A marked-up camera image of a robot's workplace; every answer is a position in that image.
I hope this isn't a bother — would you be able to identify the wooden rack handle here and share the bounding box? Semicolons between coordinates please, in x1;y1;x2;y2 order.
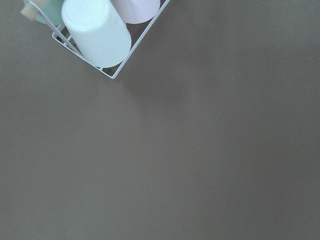
20;0;48;21

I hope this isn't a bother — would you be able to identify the white wire cup rack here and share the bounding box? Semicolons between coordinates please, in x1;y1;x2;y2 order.
39;0;169;80

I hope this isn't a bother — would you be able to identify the green plastic cup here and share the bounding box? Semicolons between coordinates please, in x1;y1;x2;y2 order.
23;0;64;26

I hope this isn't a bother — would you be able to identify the white plastic cup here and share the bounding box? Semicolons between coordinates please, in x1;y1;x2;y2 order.
61;0;132;68

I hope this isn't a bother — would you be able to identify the pink plastic cup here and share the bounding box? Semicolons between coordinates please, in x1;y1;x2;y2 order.
111;0;161;24

